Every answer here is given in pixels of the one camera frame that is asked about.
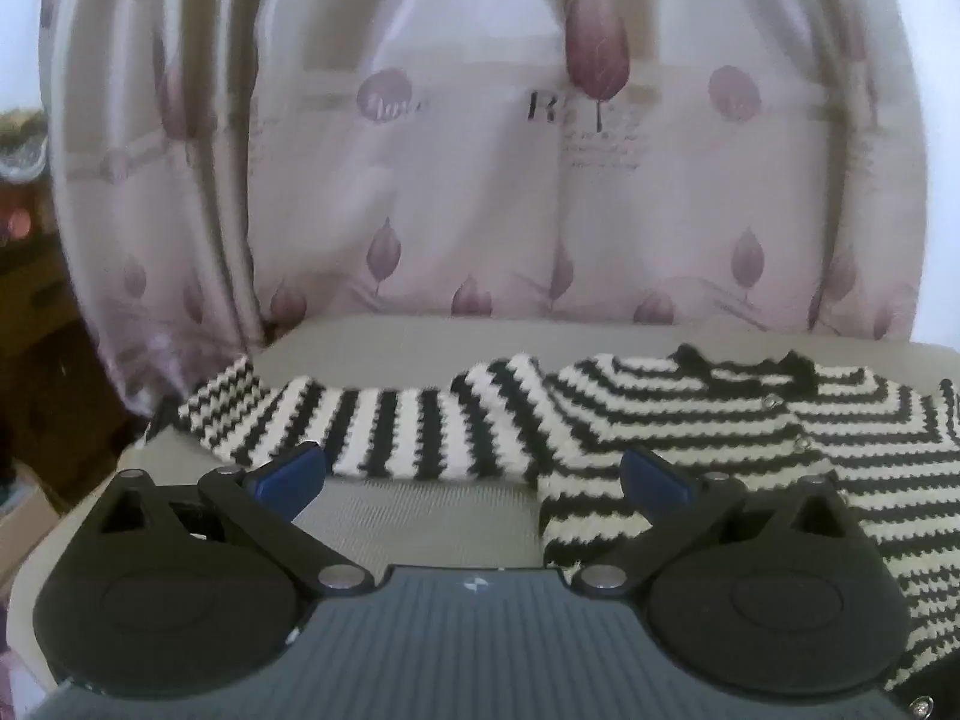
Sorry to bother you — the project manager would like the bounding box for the beige textured mat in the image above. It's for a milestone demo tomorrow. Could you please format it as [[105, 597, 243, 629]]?
[[0, 313, 960, 720]]

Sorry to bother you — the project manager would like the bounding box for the black white striped knit sweater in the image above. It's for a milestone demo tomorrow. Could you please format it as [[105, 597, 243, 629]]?
[[177, 343, 960, 720]]

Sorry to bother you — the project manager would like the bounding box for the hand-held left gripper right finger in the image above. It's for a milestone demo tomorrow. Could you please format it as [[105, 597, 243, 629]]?
[[571, 445, 860, 601]]

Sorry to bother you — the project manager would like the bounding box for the brown wooden furniture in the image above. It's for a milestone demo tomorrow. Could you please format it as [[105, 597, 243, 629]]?
[[0, 236, 151, 518]]

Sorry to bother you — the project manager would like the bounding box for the pink leaf print curtain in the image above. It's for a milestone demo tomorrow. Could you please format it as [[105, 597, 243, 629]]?
[[36, 0, 931, 421]]

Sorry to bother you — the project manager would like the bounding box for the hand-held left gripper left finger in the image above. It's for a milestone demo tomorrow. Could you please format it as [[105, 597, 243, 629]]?
[[88, 441, 376, 596]]

